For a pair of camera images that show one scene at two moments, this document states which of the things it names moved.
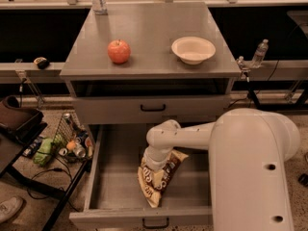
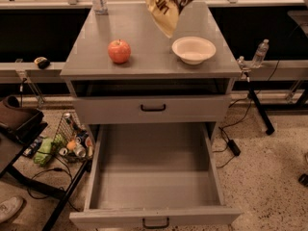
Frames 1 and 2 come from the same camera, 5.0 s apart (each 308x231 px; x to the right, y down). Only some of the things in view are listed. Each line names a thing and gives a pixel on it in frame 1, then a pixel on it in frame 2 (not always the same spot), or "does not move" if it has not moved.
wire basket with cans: [72, 141] does not move
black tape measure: [41, 63] does not move
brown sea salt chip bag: [155, 181] → [166, 2]
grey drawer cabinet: [131, 66] does not move
